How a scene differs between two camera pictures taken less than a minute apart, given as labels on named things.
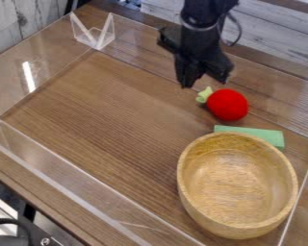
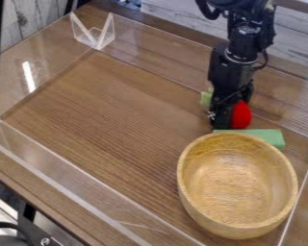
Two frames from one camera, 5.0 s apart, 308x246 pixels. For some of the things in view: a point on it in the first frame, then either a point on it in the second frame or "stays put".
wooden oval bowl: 237,184 stays put
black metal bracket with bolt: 37,236 stays put
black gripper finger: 188,70 → 221,102
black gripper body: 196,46 → 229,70
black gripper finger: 218,68 → 247,92
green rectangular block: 271,135 stays put
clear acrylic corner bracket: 94,36 stays put
